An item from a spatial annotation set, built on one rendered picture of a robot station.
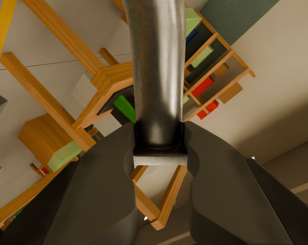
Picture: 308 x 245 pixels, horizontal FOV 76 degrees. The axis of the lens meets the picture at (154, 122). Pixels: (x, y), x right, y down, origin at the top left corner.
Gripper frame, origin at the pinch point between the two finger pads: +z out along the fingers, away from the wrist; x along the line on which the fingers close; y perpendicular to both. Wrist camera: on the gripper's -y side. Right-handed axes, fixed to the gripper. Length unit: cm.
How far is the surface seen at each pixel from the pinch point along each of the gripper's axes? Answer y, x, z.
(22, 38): 7, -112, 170
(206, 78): 138, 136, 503
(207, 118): 278, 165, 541
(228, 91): 170, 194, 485
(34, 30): 2, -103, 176
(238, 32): 33, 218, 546
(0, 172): 6.8, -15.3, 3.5
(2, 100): 0.4, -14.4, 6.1
